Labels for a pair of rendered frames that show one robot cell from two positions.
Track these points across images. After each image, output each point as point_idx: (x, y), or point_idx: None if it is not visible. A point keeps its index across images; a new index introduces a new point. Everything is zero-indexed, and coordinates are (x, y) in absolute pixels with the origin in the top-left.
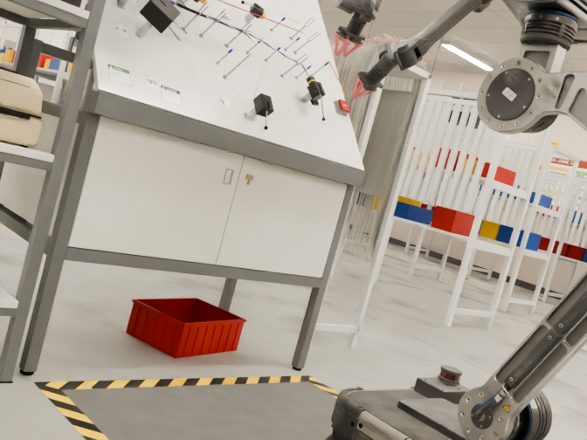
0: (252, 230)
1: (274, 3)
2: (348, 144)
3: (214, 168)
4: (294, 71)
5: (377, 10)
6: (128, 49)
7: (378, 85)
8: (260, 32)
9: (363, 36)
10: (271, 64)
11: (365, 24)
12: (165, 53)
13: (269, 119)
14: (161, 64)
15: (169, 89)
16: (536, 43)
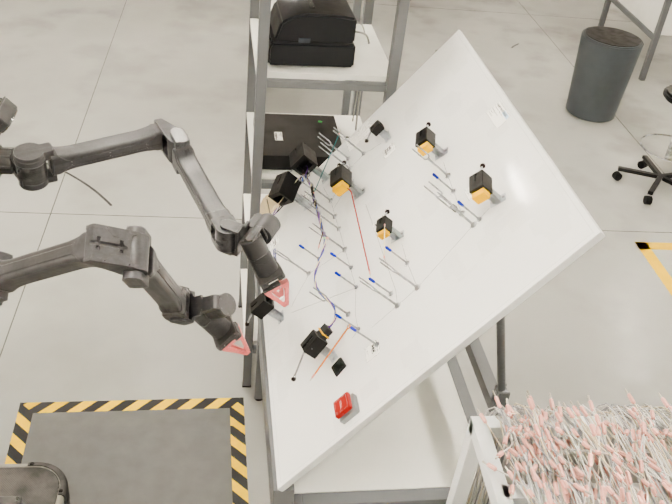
0: None
1: (461, 235)
2: (304, 448)
3: None
4: (367, 322)
5: (215, 240)
6: (291, 213)
7: (215, 341)
8: (391, 258)
9: (265, 282)
10: (356, 294)
11: (250, 261)
12: (302, 228)
13: (288, 335)
14: (292, 234)
15: (274, 254)
16: None
